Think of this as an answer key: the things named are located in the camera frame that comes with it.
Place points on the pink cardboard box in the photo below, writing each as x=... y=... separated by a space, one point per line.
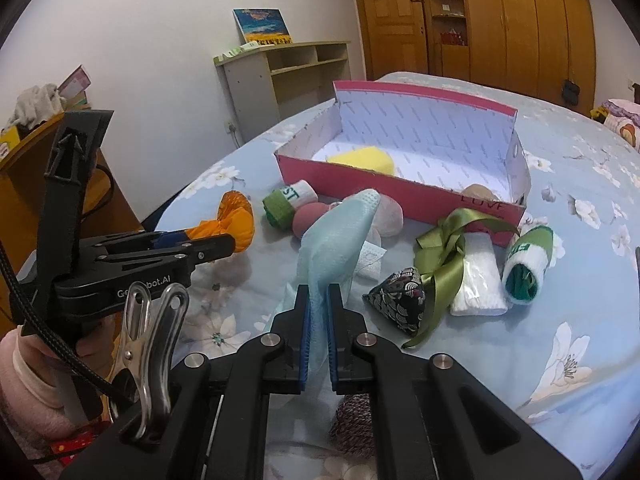
x=350 y=180

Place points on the green satin ribbon bow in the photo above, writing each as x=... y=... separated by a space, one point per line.
x=440 y=260

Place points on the yellow sponge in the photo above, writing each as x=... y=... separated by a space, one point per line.
x=365 y=160

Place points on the beige round puff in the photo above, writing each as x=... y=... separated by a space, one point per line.
x=480 y=192

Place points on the yellow black cloth item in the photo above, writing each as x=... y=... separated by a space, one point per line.
x=598 y=112

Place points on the wooden desk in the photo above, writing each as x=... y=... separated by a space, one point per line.
x=30 y=195

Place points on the silver metal spring clip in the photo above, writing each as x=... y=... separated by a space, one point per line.
x=150 y=360

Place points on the maroon knitted item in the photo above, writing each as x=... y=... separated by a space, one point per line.
x=350 y=425

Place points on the white wall outlet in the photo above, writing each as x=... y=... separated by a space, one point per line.
x=232 y=127

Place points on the maroon ball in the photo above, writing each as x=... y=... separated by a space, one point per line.
x=310 y=220

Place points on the wooden wardrobe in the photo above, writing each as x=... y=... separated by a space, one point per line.
x=515 y=25

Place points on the red patterned cloth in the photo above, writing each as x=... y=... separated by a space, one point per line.
x=75 y=442

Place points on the wooden door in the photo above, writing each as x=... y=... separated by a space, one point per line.
x=390 y=35

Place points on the white towel pack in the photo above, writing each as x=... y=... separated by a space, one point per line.
x=480 y=280

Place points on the yellow box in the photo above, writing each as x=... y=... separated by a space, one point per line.
x=9 y=140

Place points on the cartoon print pillow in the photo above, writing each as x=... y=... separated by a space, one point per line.
x=625 y=127

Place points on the light blue mesh cloth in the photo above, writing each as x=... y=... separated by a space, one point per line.
x=335 y=240

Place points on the dark patterned triangular pouch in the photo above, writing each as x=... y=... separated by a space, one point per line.
x=400 y=300

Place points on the red shelf ornament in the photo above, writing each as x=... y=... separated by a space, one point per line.
x=452 y=37

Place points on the grey crumpled cloth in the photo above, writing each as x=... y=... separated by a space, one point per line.
x=35 y=105

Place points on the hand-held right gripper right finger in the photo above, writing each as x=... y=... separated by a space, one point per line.
x=332 y=345

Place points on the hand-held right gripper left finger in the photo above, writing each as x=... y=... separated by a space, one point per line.
x=302 y=345

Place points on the pale green shelf desk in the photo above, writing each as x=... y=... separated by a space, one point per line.
x=250 y=95

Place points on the green white book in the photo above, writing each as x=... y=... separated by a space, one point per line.
x=240 y=51

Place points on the small black bag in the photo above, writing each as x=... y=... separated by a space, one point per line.
x=570 y=92

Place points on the blue yellow landscape painting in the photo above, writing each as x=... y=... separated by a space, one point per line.
x=262 y=25

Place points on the blue floral bed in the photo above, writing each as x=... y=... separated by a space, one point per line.
x=575 y=285

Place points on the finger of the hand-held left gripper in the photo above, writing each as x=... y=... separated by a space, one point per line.
x=120 y=242
x=200 y=250

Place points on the white paper label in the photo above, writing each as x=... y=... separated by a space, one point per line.
x=372 y=260

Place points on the white sheer ribbon bow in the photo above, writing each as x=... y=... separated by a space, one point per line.
x=390 y=217

